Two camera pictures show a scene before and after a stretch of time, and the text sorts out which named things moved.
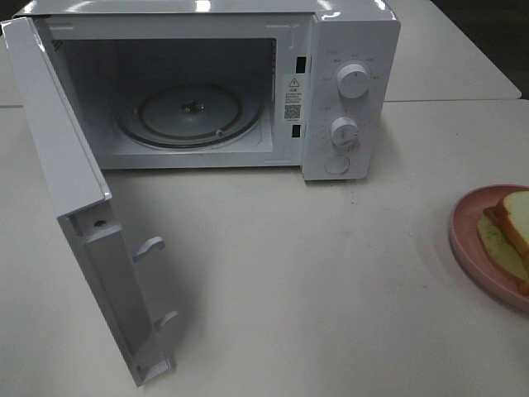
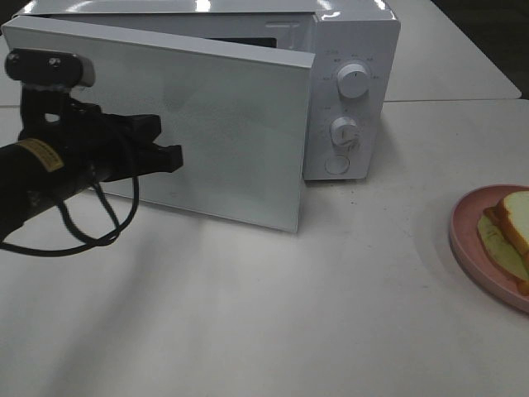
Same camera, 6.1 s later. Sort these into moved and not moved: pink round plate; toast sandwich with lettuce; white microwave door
Moved: white microwave door
Not moved: toast sandwich with lettuce; pink round plate
